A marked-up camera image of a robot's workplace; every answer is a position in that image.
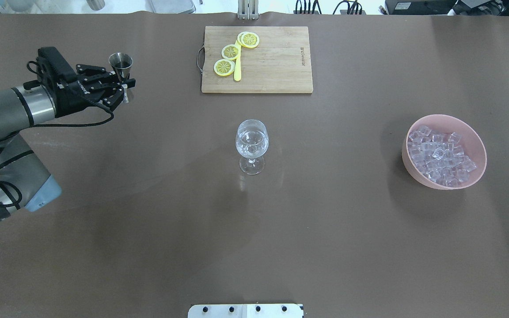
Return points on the pile of clear ice cubes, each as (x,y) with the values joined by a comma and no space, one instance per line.
(439,156)

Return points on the pink bowl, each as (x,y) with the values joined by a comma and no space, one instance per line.
(474,147)

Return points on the steel double jigger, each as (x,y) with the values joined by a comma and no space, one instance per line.
(121,64)

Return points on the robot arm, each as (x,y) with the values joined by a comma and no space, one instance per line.
(25,182)

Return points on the aluminium frame post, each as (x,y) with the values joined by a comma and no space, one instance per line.
(248,10)

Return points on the lemon slice middle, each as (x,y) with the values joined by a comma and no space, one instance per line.
(231,52)

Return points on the lemon slice bottom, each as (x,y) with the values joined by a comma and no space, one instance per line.
(224,67)

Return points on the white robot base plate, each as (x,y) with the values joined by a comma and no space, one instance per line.
(247,310)

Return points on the clear wine glass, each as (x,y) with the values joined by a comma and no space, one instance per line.
(252,142)

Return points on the bamboo cutting board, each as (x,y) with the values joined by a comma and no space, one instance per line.
(281,63)

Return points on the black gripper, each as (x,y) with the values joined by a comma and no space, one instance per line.
(70,99)

